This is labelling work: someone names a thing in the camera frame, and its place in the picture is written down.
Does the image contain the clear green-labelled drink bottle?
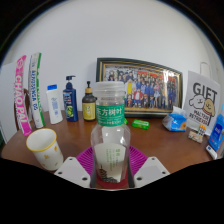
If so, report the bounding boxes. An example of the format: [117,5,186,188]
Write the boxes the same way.
[90,81,132,185]

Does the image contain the tall pink shuttlecock tube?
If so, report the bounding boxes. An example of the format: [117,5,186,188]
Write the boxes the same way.
[13,54,34,137]

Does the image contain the amber yellow-labelled pump bottle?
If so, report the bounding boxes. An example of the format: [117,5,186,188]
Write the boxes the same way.
[81,80,98,122]

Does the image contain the framed group photo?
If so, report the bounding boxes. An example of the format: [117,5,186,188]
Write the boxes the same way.
[95,57,184,118]

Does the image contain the blue detergent bottle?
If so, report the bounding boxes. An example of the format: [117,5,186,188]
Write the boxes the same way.
[208,104,224,153]

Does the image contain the dark blue pump bottle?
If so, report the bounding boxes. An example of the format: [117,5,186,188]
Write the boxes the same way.
[62,75,79,123]

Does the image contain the small colourful box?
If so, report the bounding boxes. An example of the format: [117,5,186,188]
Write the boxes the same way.
[187,124,207,144]

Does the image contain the white blue-capped lotion bottle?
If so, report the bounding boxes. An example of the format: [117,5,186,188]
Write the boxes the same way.
[45,84,64,125]

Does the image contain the white refrigerator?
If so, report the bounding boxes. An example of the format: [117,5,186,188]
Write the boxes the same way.
[0,61,18,144]

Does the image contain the blue white tissue pack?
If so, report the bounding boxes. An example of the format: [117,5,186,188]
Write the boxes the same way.
[162,105,188,132]

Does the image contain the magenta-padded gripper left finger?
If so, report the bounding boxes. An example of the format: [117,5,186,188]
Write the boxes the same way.
[54,146,98,188]

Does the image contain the white stick thermometer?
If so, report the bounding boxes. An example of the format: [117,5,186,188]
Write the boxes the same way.
[205,144,219,160]

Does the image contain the white printed paper gift bag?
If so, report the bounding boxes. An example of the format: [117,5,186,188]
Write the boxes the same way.
[182,61,222,136]

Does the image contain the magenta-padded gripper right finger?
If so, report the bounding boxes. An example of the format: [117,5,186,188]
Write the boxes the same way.
[128,145,171,188]

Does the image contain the white yellow-rimmed enamel mug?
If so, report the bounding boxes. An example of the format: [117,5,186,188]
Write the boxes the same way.
[25,128,64,172]

